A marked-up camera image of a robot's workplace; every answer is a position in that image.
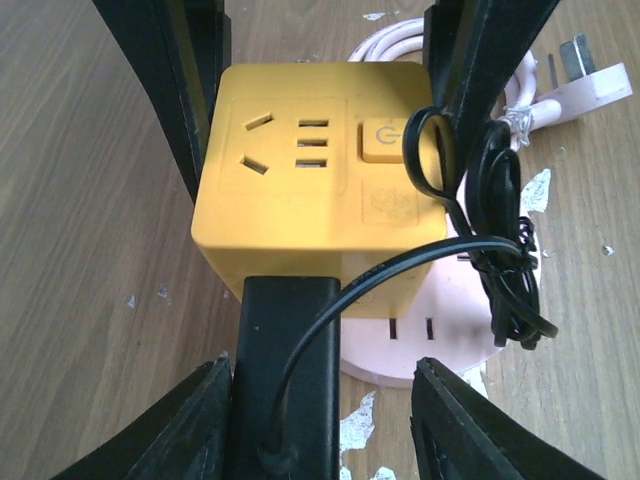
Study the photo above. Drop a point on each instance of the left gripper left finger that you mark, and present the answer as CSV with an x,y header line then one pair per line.
x,y
181,436

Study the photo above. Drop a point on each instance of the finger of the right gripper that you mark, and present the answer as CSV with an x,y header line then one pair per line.
x,y
470,50
178,51

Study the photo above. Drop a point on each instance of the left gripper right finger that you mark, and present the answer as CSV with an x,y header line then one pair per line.
x,y
459,434

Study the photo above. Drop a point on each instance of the round pink socket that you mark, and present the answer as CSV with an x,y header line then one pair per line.
x,y
449,320

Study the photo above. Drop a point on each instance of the black power adapter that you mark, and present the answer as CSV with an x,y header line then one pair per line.
x,y
284,418

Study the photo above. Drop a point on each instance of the yellow cube socket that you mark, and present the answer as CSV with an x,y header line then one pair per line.
x,y
304,174

